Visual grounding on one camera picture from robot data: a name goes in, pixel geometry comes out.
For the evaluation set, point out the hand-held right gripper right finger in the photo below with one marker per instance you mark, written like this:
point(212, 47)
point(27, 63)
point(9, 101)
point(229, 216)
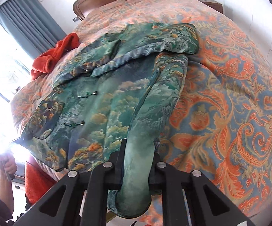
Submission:
point(156, 174)

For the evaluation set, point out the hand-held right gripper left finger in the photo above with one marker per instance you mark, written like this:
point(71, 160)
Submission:
point(117, 164)

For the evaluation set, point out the green printed jacket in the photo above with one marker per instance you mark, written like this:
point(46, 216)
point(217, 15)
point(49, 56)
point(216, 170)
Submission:
point(117, 108)

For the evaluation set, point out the person's left forearm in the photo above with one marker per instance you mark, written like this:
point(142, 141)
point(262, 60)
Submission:
point(5, 190)

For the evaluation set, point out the person's left hand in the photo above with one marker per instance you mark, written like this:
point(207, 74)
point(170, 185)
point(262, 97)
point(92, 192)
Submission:
point(9, 168)

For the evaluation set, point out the bed with floral orange quilt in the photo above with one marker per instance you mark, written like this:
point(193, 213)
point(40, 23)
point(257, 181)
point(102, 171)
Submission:
point(220, 98)

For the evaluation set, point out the orange red knitted garment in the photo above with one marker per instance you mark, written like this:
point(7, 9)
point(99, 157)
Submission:
point(46, 61)

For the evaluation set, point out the grey curtain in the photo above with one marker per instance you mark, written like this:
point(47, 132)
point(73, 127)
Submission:
point(30, 21)

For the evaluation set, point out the wooden nightstand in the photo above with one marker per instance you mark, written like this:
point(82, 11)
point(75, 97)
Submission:
point(212, 4)

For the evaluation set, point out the white wardrobe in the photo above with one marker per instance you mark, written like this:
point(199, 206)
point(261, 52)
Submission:
point(256, 16)

